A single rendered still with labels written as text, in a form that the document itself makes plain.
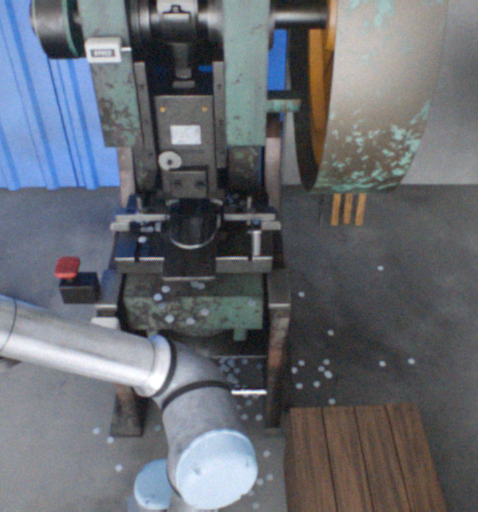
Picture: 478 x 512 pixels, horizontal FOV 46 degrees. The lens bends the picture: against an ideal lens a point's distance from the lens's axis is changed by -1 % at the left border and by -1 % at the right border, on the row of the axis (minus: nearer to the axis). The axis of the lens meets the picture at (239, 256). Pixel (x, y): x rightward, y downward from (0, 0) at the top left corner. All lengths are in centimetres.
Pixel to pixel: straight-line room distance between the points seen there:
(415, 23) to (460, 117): 203
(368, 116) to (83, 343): 62
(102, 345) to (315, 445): 96
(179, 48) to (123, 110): 19
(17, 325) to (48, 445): 141
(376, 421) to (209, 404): 94
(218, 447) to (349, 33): 67
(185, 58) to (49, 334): 80
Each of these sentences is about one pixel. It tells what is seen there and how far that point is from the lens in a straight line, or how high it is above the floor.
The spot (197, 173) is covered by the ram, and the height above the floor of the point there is 97.
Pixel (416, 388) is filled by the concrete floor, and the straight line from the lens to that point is 225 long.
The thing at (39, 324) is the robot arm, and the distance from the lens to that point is 78.
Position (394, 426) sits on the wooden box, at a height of 35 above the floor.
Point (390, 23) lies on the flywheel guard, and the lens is 101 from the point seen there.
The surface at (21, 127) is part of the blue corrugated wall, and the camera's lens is 300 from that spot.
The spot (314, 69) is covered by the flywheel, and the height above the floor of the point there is 111.
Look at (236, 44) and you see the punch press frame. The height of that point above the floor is 131.
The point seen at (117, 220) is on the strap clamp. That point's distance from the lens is 171.
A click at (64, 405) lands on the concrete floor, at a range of 222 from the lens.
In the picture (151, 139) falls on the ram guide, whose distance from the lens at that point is 141.
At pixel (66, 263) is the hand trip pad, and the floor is 76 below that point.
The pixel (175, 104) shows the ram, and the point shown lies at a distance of 139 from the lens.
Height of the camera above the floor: 181
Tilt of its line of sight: 44 degrees down
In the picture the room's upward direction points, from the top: straight up
